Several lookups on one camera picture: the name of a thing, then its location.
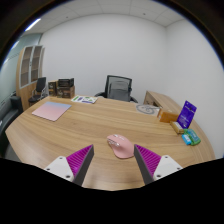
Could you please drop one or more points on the small yellow box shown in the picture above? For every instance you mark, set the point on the small yellow box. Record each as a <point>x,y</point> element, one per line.
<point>177,127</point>

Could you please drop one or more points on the wooden shelf cabinet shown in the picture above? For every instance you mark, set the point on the wooden shelf cabinet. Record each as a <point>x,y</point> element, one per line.
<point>25,87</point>

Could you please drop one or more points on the pink computer mouse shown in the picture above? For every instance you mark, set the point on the pink computer mouse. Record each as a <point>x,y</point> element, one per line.
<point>120,146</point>

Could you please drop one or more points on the ceiling light panel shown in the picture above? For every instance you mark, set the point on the ceiling light panel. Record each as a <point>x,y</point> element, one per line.
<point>33,24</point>

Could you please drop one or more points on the purple standing card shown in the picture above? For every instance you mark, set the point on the purple standing card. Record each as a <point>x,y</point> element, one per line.
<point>187,114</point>

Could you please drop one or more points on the black mesh office chair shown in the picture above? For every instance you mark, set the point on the black mesh office chair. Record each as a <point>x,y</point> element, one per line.
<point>113,78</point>

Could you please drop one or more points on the round grey printed disc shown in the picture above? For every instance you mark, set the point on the round grey printed disc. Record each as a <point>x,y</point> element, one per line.
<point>147,109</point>

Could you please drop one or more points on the blue packet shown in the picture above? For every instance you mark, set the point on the blue packet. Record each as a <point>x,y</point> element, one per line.
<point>186,139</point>

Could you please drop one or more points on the wooden side desk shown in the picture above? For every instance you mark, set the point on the wooden side desk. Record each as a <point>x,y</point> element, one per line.
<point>163,99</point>

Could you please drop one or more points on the grey backpack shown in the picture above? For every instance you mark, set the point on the grey backpack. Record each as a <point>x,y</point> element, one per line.
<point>118,90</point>

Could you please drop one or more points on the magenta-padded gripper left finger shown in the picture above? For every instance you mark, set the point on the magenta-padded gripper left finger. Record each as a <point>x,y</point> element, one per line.
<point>58,166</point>

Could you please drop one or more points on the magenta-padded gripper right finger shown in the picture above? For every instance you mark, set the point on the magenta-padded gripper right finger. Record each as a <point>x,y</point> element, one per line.
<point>168,165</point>

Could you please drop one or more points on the black visitor chair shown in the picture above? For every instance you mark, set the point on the black visitor chair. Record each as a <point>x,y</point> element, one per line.
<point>40,85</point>

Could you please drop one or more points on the white printed sticker sheet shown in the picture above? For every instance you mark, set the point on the white printed sticker sheet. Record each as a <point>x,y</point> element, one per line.
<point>84,99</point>

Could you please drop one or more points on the dark printed cardboard box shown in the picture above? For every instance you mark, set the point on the dark printed cardboard box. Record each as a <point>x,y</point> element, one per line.
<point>66,82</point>

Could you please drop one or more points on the green packet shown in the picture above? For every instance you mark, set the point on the green packet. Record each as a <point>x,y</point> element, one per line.
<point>194,136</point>

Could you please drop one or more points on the wide brown cardboard box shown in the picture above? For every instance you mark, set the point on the wide brown cardboard box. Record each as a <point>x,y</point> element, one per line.
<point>66,92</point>

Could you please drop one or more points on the pink and blue mouse pad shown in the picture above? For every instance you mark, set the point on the pink and blue mouse pad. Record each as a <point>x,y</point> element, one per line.
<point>51,110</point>

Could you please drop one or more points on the black sofa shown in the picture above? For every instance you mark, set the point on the black sofa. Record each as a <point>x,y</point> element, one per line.
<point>8,113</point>

